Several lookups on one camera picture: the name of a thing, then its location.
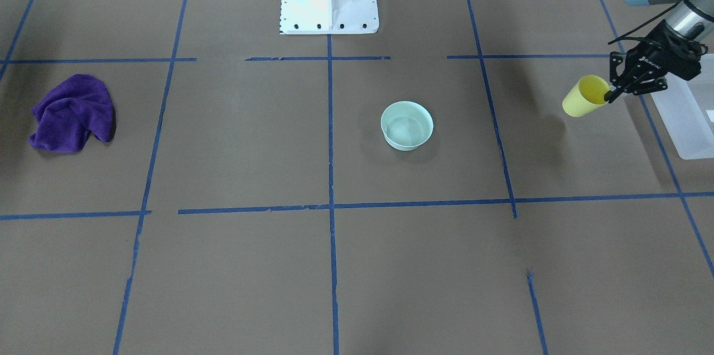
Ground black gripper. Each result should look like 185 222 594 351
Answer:
604 23 703 103

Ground yellow plastic cup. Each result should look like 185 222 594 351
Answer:
562 75 610 117

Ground purple microfiber cloth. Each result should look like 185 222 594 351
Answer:
28 74 117 153

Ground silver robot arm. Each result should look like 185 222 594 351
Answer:
604 0 713 103

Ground clear plastic storage box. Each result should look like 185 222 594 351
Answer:
651 53 713 160

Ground mint green bowl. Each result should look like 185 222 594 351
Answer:
380 100 435 151

